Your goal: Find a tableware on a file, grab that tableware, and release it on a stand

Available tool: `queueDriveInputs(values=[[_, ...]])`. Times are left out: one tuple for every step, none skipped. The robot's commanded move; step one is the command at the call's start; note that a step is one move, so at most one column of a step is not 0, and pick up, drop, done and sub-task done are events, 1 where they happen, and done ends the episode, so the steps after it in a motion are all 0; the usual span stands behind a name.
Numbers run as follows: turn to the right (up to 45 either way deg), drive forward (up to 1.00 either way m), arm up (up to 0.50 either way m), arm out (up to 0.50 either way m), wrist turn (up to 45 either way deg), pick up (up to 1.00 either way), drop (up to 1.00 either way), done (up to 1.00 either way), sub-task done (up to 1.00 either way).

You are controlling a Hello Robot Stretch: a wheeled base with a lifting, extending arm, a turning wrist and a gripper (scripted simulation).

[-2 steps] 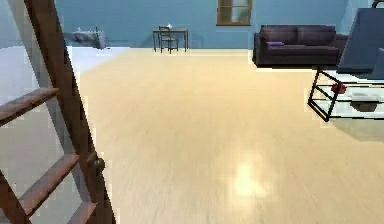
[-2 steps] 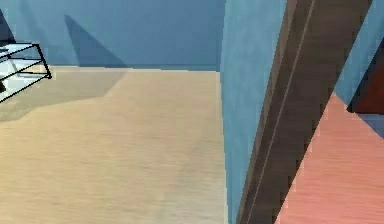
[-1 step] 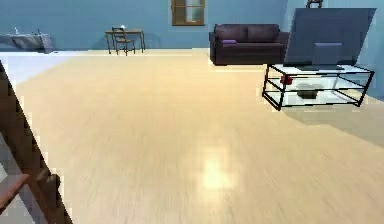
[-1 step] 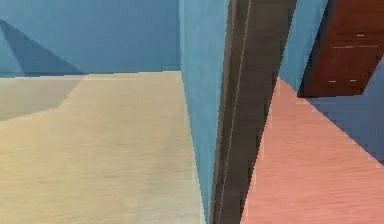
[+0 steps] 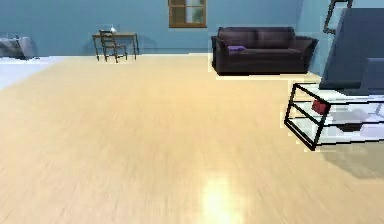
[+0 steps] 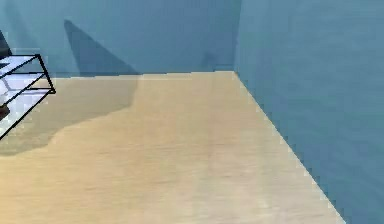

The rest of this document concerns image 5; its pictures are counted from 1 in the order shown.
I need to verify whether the red box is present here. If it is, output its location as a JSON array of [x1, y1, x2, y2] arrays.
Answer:
[[311, 99, 330, 115]]

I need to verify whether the dark purple sofa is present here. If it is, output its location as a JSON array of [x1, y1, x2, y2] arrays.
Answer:
[[210, 26, 319, 76]]

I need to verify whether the dark flat object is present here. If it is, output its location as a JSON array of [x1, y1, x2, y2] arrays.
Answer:
[[338, 122, 364, 132]]

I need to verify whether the black framed glass stand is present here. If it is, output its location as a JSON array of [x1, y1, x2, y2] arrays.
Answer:
[[283, 82, 384, 152]]

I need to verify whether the dark wooden chair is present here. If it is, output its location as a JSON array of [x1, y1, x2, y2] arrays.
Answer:
[[98, 29, 129, 64]]

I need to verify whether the brown wooden table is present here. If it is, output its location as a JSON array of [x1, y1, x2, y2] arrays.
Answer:
[[91, 31, 140, 62]]

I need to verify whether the black framed wall picture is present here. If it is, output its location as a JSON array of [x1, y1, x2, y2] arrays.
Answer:
[[322, 0, 354, 35]]

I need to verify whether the wooden framed window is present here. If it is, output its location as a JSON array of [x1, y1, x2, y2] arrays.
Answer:
[[168, 0, 208, 29]]

